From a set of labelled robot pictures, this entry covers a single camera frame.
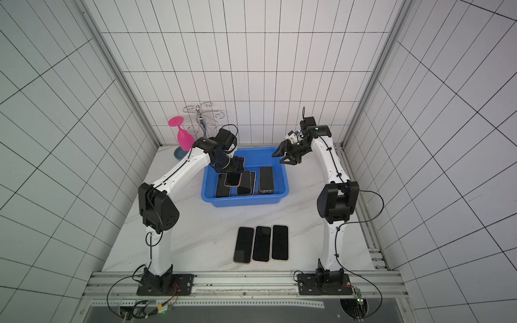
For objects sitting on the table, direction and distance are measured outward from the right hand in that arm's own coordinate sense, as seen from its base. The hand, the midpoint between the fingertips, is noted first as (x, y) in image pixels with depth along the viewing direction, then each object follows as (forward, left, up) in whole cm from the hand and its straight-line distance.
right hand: (268, 156), depth 85 cm
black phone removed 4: (-7, +15, -8) cm, 18 cm away
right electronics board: (-46, -35, -21) cm, 61 cm away
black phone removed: (-31, +9, -21) cm, 39 cm away
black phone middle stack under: (+1, +7, -19) cm, 20 cm away
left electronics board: (-54, +33, -20) cm, 66 cm away
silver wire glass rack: (+19, +31, +8) cm, 37 cm away
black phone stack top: (0, +12, -26) cm, 29 cm away
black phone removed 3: (-29, -7, -22) cm, 37 cm away
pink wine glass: (+13, +42, -3) cm, 44 cm away
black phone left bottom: (-6, +23, -20) cm, 31 cm away
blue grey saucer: (+17, +52, -20) cm, 58 cm away
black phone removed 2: (-31, +1, -21) cm, 37 cm away
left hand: (-5, +15, -6) cm, 17 cm away
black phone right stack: (-2, +1, -19) cm, 19 cm away
